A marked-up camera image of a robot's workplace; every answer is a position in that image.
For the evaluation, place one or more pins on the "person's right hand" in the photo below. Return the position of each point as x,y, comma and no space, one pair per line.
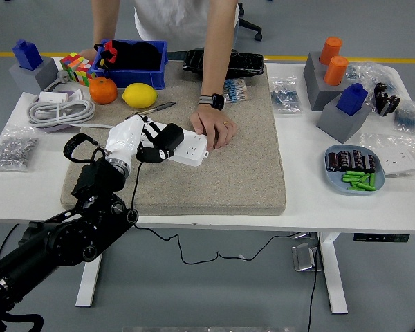
88,54

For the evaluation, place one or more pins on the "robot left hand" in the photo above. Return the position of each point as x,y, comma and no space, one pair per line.
124,138

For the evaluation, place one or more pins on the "person's left hand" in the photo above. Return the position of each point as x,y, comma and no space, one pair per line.
212,124

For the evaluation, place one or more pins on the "white power strip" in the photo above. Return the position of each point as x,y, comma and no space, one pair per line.
193,145

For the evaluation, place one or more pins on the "person's right forearm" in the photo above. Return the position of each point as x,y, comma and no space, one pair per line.
105,24

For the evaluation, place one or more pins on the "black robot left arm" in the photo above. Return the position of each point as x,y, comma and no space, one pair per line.
65,238

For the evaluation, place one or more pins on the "person's left forearm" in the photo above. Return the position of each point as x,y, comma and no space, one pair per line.
218,52

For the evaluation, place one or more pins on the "puzzle cube with white faces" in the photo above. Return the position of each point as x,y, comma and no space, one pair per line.
86,74

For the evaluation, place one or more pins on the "black wristwatch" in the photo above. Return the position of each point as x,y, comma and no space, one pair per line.
216,100

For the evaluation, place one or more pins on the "orange fruit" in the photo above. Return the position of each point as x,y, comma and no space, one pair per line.
103,91

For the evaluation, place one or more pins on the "bag of blue resistors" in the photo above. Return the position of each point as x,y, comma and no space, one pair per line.
237,91

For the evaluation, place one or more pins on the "open white box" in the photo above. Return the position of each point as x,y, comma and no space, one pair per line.
75,94

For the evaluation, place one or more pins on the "grey pen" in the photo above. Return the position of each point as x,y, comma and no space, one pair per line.
155,109

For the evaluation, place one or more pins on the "yellow lemon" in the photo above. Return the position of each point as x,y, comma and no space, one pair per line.
140,95

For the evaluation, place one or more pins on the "grey block holder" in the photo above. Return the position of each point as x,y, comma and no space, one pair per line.
339,124
45,74

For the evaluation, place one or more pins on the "beige mat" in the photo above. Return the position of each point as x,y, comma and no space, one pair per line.
228,173

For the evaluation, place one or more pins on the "small white box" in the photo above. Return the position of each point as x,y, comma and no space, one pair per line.
52,97

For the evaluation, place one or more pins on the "blue plastic bin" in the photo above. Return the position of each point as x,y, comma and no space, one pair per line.
141,77

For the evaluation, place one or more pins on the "blue bottle-shaped block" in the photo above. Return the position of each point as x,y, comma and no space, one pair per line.
27,55
352,100

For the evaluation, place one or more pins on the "purple disc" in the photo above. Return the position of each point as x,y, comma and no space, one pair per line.
55,129

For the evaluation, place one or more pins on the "black plastic tray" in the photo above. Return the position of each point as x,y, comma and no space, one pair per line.
249,64

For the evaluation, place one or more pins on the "bag of blue components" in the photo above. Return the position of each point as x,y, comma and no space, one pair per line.
285,97
409,117

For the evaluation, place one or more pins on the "person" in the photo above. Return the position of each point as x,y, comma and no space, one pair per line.
176,20

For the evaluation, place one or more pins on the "bag of metal nuts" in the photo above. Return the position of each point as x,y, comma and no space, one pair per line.
15,150

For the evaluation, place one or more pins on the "grey two-hole block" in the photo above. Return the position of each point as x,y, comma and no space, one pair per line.
318,90

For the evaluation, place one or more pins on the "black capacitor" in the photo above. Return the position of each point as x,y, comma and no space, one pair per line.
358,158
345,159
370,162
333,161

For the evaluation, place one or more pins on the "blue-grey plate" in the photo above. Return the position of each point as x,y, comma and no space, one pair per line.
332,180

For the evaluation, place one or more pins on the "orange cylinder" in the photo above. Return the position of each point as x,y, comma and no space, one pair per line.
332,50
336,71

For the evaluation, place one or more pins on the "green battery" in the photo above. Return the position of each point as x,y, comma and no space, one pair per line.
373,180
352,173
358,185
361,189
365,177
351,178

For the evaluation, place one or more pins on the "white table leg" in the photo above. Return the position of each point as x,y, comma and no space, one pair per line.
333,273
90,283

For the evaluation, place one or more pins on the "silver metal pedal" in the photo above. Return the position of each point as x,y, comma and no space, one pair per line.
302,257

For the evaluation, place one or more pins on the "clear bag round socket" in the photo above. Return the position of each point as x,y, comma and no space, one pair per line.
373,140

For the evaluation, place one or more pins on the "crumpled clear plastic bag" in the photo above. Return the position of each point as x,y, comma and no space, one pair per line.
366,74

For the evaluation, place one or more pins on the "cluster of black capacitors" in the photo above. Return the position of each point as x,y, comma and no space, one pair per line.
384,98

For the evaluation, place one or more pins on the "black table control panel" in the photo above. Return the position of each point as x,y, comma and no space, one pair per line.
380,238

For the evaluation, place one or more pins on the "white wall socket plate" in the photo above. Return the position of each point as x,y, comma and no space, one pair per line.
399,160

